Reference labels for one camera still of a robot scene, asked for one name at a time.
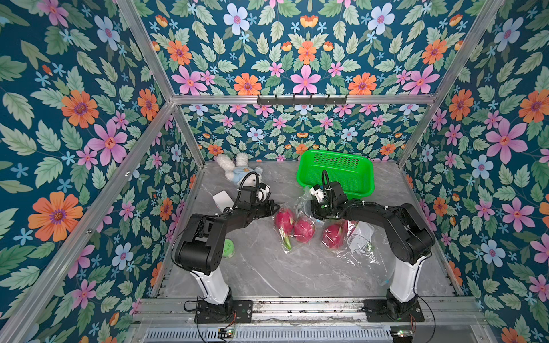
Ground pink dragon fruit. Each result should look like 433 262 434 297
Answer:
323 220 348 250
274 207 295 252
294 216 315 243

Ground clear zip-top bag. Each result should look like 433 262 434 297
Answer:
273 189 325 253
321 220 394 286

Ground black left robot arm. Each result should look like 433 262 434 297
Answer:
172 183 280 316

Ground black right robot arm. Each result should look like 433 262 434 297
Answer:
310 182 435 318

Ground green plastic basket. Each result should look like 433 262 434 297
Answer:
296 150 375 199

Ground white rectangular box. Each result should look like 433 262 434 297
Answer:
212 191 234 212

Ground white plush bear toy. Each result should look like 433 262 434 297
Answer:
215 153 263 186

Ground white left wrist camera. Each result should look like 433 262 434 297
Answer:
257 182 271 203

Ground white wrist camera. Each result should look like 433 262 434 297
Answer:
310 184 327 203
257 182 271 203

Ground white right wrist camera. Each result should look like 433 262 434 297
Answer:
310 184 327 203

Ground black hook rail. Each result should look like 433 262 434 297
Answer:
256 94 348 107

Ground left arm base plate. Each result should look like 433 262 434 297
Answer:
194 300 254 324

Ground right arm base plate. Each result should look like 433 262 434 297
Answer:
363 298 425 322

